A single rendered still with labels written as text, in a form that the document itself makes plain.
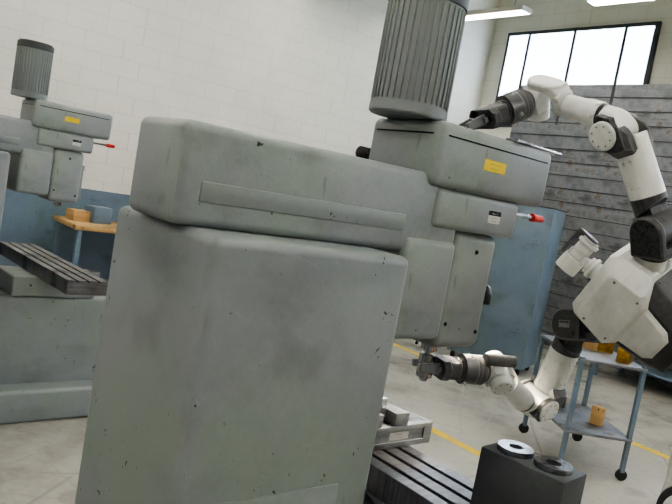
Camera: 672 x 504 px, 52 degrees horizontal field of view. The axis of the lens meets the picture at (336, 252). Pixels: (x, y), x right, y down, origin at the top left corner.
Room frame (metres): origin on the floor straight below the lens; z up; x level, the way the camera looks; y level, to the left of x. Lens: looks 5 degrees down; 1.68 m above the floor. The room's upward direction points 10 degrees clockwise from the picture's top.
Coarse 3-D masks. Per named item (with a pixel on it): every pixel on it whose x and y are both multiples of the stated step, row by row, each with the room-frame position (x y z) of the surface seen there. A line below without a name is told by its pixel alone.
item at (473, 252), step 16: (464, 240) 1.83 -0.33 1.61; (480, 240) 1.88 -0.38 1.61; (464, 256) 1.84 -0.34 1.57; (480, 256) 1.88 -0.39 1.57; (464, 272) 1.85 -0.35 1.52; (480, 272) 1.89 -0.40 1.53; (448, 288) 1.82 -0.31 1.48; (464, 288) 1.85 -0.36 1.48; (480, 288) 1.90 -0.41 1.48; (448, 304) 1.82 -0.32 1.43; (464, 304) 1.86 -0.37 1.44; (480, 304) 1.91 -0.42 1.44; (448, 320) 1.83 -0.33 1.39; (464, 320) 1.87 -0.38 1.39; (448, 336) 1.84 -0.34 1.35; (464, 336) 1.88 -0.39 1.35
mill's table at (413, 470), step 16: (400, 448) 2.06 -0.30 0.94; (384, 464) 1.91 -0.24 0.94; (400, 464) 1.93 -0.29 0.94; (416, 464) 1.95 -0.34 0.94; (432, 464) 1.97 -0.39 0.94; (368, 480) 1.89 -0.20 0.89; (384, 480) 1.84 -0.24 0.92; (400, 480) 1.81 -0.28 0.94; (416, 480) 1.84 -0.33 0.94; (432, 480) 1.87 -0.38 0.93; (448, 480) 1.87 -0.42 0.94; (464, 480) 1.89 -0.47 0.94; (384, 496) 1.83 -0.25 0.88; (400, 496) 1.79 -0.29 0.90; (416, 496) 1.75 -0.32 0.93; (432, 496) 1.75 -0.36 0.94; (448, 496) 1.76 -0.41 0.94; (464, 496) 1.79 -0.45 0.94
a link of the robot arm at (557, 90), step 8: (528, 80) 2.00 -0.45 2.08; (536, 80) 1.98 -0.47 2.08; (544, 80) 1.98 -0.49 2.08; (552, 80) 1.97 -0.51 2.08; (560, 80) 1.96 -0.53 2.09; (528, 88) 2.00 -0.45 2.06; (536, 88) 1.97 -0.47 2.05; (544, 88) 1.95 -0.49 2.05; (552, 88) 1.94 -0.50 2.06; (560, 88) 1.94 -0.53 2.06; (568, 88) 1.95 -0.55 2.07; (552, 96) 1.94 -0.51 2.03; (560, 96) 1.93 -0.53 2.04; (560, 104) 1.93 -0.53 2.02; (560, 112) 1.94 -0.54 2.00
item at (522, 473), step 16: (496, 448) 1.65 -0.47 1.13; (512, 448) 1.64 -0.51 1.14; (528, 448) 1.66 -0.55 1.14; (480, 464) 1.65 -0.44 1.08; (496, 464) 1.62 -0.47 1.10; (512, 464) 1.59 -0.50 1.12; (528, 464) 1.58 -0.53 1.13; (544, 464) 1.56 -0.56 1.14; (560, 464) 1.59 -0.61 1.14; (480, 480) 1.64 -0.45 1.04; (496, 480) 1.61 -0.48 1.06; (512, 480) 1.59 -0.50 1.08; (528, 480) 1.56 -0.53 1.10; (544, 480) 1.53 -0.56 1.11; (560, 480) 1.51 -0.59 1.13; (576, 480) 1.55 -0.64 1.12; (480, 496) 1.64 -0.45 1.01; (496, 496) 1.61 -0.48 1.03; (512, 496) 1.58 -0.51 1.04; (528, 496) 1.55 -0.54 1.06; (544, 496) 1.53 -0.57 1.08; (560, 496) 1.50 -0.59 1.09; (576, 496) 1.56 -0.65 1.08
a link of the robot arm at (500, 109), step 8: (504, 96) 1.96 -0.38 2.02; (512, 96) 1.96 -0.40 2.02; (520, 96) 1.96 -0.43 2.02; (496, 104) 1.96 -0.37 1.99; (504, 104) 1.93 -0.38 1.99; (512, 104) 1.94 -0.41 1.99; (520, 104) 1.95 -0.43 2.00; (480, 112) 1.95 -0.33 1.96; (488, 112) 1.91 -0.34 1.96; (496, 112) 1.90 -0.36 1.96; (504, 112) 1.93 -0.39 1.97; (512, 112) 1.95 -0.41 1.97; (520, 112) 1.95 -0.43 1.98; (496, 120) 1.90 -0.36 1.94; (504, 120) 1.93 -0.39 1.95; (512, 120) 1.96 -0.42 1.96; (520, 120) 1.98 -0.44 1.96; (480, 128) 1.98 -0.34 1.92; (488, 128) 1.94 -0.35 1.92
